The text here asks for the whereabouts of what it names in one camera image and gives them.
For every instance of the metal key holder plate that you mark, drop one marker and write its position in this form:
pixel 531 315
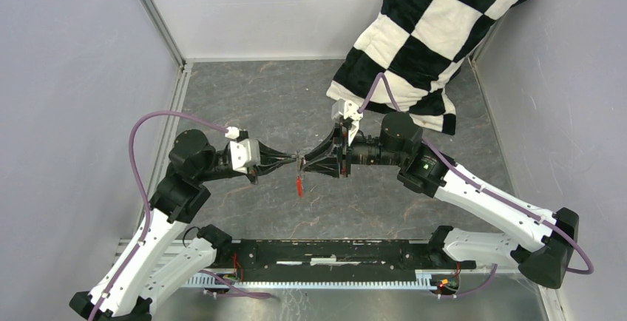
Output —
pixel 300 161

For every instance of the slotted cable duct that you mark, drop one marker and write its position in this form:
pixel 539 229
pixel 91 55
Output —
pixel 421 281

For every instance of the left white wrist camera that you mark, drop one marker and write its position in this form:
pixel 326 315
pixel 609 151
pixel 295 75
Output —
pixel 239 149

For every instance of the black white checkered blanket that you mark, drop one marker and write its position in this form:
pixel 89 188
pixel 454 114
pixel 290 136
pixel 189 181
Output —
pixel 405 58

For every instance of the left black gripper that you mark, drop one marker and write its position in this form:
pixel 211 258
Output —
pixel 268 159

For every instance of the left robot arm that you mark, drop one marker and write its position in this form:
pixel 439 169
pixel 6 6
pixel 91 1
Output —
pixel 135 287

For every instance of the aluminium frame rail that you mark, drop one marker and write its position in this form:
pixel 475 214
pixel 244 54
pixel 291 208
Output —
pixel 160 25

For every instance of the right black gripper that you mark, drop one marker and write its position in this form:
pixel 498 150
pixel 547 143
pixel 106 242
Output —
pixel 330 165

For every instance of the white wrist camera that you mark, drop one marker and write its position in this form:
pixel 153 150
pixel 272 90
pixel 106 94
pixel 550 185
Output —
pixel 239 149
pixel 347 113

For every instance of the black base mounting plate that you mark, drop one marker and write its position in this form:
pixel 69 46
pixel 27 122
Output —
pixel 334 260

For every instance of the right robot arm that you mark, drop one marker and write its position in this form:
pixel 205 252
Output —
pixel 537 241

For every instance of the red key tag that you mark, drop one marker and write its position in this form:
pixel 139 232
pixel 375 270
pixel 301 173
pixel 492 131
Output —
pixel 299 186

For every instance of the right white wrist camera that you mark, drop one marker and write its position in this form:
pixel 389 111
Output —
pixel 347 113

